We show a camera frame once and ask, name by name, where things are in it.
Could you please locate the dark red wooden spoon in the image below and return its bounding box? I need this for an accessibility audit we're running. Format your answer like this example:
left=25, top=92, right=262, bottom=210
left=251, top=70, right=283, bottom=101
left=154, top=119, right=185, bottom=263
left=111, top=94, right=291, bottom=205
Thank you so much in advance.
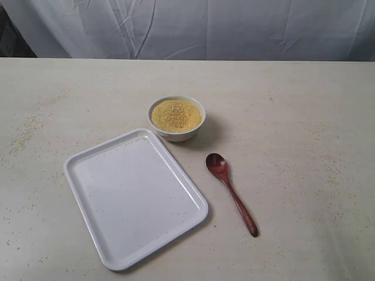
left=206, top=153, right=259, bottom=238

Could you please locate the tan food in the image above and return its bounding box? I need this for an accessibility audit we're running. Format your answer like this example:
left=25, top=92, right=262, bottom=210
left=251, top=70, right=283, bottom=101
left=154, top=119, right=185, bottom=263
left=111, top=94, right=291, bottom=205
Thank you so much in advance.
left=151, top=100, right=202, bottom=133

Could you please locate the white ceramic bowl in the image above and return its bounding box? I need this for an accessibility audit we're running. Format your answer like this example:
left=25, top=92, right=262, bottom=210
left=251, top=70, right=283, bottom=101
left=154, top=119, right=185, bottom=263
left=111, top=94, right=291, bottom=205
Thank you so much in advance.
left=148, top=95, right=206, bottom=142

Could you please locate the white rectangular plastic tray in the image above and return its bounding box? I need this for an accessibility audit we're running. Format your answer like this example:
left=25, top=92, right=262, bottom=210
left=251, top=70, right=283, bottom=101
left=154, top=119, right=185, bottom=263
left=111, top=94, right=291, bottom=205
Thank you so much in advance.
left=64, top=129, right=209, bottom=271

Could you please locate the white backdrop cloth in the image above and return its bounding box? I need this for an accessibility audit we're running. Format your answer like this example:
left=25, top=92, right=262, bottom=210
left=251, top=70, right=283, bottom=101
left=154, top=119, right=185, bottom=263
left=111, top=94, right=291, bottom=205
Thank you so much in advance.
left=1, top=1, right=374, bottom=61

